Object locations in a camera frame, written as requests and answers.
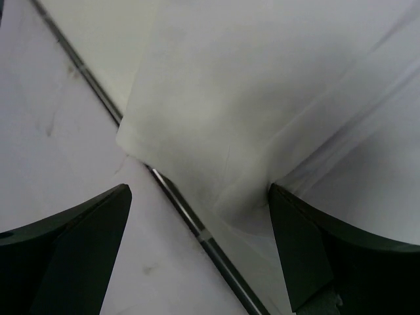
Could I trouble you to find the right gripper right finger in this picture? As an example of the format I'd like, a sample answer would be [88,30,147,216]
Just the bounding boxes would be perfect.
[268,184,419,314]

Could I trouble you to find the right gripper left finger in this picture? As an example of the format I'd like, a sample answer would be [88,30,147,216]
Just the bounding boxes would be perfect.
[1,184,132,314]

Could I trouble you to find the white t shirt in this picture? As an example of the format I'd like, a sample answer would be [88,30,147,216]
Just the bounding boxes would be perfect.
[116,0,420,296]

